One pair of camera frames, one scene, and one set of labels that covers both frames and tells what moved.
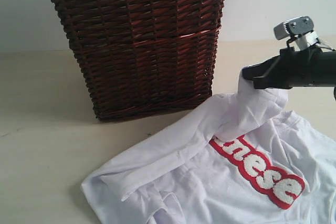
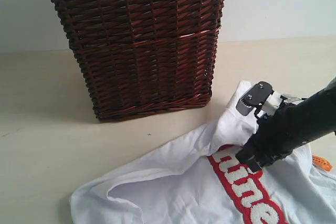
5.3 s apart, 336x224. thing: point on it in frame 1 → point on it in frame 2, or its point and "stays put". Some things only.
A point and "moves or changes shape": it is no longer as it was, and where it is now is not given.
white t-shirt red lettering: x=239 y=157 moves or changes shape
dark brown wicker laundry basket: x=146 y=49 stays put
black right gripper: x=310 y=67 → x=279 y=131
